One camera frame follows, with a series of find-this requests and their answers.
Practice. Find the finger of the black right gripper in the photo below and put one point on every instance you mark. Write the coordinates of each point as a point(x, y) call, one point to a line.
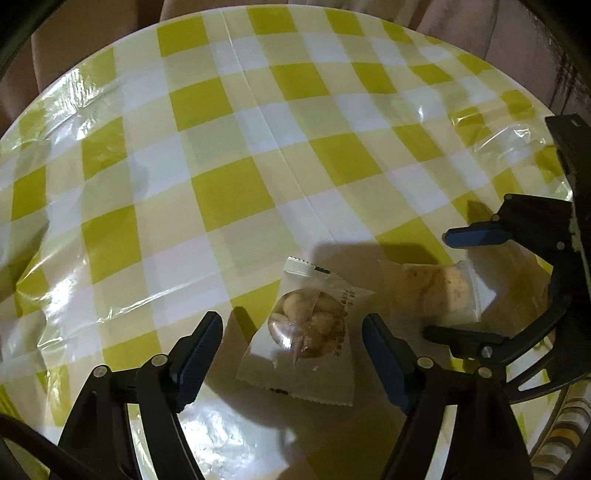
point(503, 226)
point(495, 349)

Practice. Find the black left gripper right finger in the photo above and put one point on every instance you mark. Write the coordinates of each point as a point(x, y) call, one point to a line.
point(486, 440)

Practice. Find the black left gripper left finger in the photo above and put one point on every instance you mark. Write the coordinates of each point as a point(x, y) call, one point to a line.
point(97, 432)

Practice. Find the clear cookie packet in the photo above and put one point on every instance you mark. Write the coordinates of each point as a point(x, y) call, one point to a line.
point(428, 294)

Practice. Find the white nut packet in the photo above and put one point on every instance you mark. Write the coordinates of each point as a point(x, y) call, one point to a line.
point(304, 348)

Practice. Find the striped cushion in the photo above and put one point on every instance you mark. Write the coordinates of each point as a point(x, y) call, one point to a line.
point(566, 434)

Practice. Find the beige curtain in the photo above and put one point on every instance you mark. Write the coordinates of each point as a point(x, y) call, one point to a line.
point(514, 36)

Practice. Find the yellow checkered tablecloth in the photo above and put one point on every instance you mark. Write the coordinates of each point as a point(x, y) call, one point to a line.
point(175, 171)

